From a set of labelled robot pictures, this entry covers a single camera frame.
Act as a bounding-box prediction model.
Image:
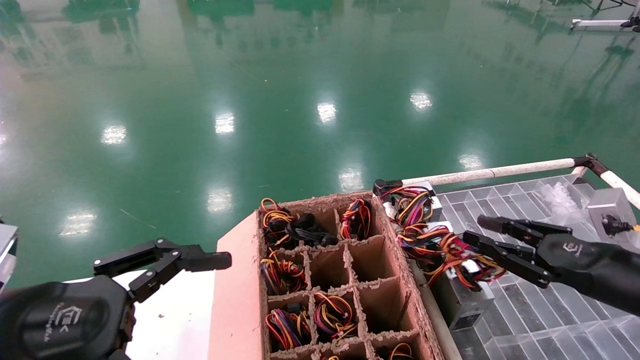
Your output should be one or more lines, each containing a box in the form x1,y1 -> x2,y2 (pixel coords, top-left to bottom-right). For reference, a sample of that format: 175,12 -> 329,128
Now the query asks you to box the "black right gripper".
462,215 -> 640,317

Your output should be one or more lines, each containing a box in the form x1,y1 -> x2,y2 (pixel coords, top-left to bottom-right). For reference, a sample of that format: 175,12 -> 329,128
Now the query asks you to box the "clear plastic compartment tray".
435,172 -> 640,360

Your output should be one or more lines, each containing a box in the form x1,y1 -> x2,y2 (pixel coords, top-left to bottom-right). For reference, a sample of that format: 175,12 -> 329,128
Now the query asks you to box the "wire bundle third row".
312,292 -> 358,342
265,307 -> 312,351

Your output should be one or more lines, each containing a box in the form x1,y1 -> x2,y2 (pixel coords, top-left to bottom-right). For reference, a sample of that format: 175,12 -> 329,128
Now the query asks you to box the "wire bundle third row middle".
312,292 -> 358,342

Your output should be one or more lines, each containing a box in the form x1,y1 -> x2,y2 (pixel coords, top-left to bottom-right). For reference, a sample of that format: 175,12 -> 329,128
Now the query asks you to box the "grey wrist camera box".
0,224 -> 19,293
587,188 -> 640,240

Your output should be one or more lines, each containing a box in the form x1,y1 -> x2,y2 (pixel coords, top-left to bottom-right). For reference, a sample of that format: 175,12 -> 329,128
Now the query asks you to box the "wire bundle third row left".
265,307 -> 312,351

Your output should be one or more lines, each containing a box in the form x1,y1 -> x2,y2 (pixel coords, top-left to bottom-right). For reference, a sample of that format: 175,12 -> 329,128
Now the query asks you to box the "white pipe rack frame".
372,152 -> 640,360

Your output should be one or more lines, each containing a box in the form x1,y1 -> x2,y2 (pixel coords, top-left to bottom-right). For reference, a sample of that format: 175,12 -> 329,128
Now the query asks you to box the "white wheeled equipment stand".
570,0 -> 640,34

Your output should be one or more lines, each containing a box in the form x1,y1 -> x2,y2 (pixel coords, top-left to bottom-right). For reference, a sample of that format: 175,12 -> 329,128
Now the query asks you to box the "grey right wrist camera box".
587,188 -> 640,240

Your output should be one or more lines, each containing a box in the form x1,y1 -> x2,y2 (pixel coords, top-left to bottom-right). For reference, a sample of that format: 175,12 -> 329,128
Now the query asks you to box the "wire bundle top middle cell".
339,198 -> 373,241

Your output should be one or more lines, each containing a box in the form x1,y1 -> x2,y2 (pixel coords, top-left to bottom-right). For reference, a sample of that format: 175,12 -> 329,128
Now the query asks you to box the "wire bundle second row left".
259,248 -> 307,296

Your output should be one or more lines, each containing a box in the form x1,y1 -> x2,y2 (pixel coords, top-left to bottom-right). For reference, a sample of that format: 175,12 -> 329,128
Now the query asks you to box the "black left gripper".
0,239 -> 233,360

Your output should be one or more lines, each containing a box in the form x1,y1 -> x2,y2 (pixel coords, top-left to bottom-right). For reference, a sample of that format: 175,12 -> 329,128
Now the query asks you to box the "black cable bundle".
284,214 -> 337,247

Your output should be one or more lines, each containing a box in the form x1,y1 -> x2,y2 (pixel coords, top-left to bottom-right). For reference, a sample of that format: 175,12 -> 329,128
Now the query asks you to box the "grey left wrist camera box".
0,224 -> 19,293

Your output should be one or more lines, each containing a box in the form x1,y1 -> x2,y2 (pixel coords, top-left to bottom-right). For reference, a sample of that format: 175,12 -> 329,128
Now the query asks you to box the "brown cardboard divider box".
207,190 -> 446,360

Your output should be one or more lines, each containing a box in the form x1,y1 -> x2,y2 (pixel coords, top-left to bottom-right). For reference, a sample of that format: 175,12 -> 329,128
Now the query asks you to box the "crumpled clear plastic bag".
537,180 -> 588,221

